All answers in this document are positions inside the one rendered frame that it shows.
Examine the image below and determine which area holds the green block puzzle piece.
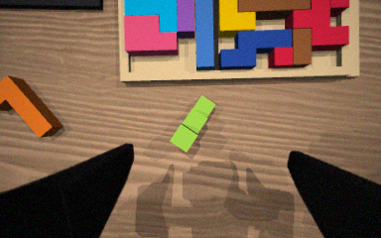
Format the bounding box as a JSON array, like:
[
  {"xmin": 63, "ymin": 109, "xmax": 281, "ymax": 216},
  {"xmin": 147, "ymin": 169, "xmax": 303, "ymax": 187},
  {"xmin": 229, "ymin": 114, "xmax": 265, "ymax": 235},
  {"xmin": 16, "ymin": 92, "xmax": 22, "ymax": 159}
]
[{"xmin": 170, "ymin": 96, "xmax": 216, "ymax": 152}]

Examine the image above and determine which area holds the yellow puzzle piece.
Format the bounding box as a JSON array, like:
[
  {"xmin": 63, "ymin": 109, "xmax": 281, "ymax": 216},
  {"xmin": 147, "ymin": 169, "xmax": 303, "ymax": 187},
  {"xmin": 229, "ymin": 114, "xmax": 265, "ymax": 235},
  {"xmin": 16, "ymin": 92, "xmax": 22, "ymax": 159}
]
[{"xmin": 218, "ymin": 0, "xmax": 255, "ymax": 38}]

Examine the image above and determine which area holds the orange puzzle piece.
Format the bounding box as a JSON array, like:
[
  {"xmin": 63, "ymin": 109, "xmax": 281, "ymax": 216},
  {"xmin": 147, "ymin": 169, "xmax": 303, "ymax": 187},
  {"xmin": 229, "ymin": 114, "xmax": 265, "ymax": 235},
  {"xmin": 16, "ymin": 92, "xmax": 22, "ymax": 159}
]
[{"xmin": 0, "ymin": 75, "xmax": 64, "ymax": 138}]

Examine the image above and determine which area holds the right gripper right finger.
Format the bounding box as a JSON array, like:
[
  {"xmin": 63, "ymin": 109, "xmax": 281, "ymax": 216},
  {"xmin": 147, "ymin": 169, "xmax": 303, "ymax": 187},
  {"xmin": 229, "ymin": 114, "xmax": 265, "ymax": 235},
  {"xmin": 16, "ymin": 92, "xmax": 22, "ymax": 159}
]
[{"xmin": 287, "ymin": 151, "xmax": 381, "ymax": 238}]

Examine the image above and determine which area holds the pink puzzle piece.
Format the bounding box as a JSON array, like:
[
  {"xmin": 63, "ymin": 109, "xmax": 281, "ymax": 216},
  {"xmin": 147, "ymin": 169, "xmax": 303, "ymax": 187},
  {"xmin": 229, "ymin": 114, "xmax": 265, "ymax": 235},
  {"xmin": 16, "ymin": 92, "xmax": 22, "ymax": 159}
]
[{"xmin": 124, "ymin": 15, "xmax": 179, "ymax": 57}]

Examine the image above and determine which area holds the purple puzzle piece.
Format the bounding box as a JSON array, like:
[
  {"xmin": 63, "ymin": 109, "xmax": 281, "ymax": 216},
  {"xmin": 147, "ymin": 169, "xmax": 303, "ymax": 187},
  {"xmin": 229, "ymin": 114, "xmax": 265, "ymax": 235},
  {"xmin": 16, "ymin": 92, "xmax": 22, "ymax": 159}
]
[{"xmin": 177, "ymin": 0, "xmax": 194, "ymax": 39}]

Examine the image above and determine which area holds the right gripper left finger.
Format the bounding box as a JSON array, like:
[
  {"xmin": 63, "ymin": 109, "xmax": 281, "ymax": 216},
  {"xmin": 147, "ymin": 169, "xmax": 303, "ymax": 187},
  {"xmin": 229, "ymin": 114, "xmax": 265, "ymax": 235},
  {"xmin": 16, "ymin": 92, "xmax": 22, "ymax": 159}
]
[{"xmin": 0, "ymin": 144, "xmax": 134, "ymax": 238}]

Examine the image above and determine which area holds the wooden puzzle board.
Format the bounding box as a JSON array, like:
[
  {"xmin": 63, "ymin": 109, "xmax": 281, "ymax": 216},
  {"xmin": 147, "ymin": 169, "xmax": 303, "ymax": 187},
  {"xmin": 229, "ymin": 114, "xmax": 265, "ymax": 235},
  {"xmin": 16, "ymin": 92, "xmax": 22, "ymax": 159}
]
[{"xmin": 118, "ymin": 0, "xmax": 359, "ymax": 83}]

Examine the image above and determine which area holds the dark grey flat slab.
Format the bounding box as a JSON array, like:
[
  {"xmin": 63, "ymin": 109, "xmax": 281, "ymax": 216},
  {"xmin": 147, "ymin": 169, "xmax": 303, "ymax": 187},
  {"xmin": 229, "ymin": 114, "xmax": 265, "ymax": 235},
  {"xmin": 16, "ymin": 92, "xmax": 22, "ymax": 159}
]
[{"xmin": 0, "ymin": 0, "xmax": 103, "ymax": 10}]

